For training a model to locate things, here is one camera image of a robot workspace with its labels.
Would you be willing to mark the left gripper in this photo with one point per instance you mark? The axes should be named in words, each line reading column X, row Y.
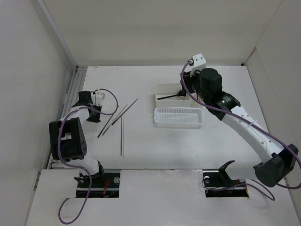
column 96, row 119

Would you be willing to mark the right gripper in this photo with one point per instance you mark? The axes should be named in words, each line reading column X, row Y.
column 188, row 79

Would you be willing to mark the black spoon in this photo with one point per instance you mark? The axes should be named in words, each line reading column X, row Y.
column 180, row 93

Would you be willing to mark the black chopstick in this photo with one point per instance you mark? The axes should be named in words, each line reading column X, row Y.
column 106, row 125

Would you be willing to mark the silver metal chopstick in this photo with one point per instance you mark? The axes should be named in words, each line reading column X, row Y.
column 121, row 137

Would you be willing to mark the beige spoon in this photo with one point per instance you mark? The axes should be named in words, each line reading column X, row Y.
column 180, row 98

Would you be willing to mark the grey chopstick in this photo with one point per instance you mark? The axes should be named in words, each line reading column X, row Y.
column 123, row 109

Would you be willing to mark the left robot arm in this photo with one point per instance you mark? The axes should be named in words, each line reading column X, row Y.
column 73, row 143

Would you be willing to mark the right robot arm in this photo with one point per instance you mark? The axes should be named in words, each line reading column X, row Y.
column 277, row 158

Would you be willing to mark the white perforated box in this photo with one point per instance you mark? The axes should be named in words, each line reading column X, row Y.
column 162, row 90

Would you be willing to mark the white mesh tray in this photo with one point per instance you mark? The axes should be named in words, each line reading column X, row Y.
column 178, row 117

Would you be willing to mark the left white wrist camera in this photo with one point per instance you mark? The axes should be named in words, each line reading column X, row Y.
column 97, row 98

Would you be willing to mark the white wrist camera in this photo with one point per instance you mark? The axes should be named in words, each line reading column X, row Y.
column 97, row 98
column 197, row 63

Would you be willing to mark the aluminium rail frame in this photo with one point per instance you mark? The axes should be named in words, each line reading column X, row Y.
column 73, row 84

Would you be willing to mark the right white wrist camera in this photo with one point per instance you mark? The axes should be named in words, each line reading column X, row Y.
column 197, row 63

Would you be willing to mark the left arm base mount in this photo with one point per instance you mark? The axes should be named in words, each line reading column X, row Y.
column 104, row 185

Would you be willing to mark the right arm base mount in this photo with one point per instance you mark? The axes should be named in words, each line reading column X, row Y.
column 217, row 184

